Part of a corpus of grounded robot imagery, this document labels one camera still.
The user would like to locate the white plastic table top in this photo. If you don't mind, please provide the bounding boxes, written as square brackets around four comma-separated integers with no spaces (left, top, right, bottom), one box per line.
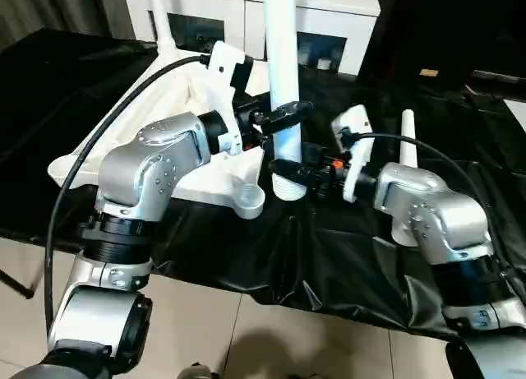
[47,45,275,220]

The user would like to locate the white plastic table leg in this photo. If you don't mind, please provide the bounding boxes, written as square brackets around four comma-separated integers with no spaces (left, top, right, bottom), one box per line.
[261,0,308,202]
[146,0,178,56]
[389,109,421,247]

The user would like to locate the black work mat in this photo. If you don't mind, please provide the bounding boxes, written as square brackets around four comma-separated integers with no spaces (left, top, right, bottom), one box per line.
[0,27,526,343]

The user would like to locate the white glass-door cabinet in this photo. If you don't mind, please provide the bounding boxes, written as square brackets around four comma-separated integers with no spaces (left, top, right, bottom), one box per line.
[122,0,380,75]

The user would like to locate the grey pleated curtain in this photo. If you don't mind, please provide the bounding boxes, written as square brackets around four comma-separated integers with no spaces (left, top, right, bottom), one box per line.
[0,0,136,53]

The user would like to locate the black stand leg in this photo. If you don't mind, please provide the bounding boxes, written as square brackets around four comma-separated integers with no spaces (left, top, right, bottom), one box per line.
[0,266,36,301]

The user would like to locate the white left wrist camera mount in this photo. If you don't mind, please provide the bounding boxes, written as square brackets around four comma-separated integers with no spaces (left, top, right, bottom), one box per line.
[206,40,255,157]

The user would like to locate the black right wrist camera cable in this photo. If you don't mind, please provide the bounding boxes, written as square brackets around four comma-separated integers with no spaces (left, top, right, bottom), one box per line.
[339,127,526,289]

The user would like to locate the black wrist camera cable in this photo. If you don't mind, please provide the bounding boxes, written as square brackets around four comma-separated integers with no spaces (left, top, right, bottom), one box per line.
[44,53,215,337]
[339,127,526,289]

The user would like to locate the black left wrist camera cable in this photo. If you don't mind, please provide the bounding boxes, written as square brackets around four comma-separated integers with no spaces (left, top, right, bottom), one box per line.
[44,53,215,337]

